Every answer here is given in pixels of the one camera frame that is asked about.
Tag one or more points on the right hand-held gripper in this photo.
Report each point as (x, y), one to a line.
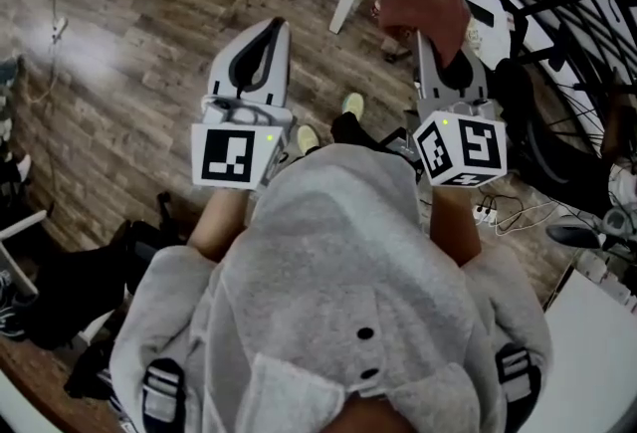
(478, 147)

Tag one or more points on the person's black trousers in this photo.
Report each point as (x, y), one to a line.
(348, 130)

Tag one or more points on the white power strip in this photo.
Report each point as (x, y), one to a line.
(60, 28)
(484, 214)

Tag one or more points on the black bag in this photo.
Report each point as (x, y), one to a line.
(84, 281)

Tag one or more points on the person's right forearm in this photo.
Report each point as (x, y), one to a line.
(453, 222)

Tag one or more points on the person's left forearm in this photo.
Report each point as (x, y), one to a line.
(219, 222)

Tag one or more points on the grey hooded sweatshirt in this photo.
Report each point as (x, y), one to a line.
(338, 247)

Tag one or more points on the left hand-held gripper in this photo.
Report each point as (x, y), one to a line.
(224, 157)

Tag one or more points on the red-brown cloth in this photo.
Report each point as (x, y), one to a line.
(428, 8)

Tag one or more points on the white table leg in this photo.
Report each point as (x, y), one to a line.
(346, 3)

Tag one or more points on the yellow-green shoe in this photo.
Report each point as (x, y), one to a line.
(307, 140)
(354, 105)

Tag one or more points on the white plastic bag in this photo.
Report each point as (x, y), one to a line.
(485, 38)

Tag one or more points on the black waist box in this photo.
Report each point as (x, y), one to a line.
(400, 147)

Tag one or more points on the white shelf frame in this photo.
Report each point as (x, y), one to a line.
(20, 227)

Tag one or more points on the black bicycle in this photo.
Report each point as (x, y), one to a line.
(542, 162)

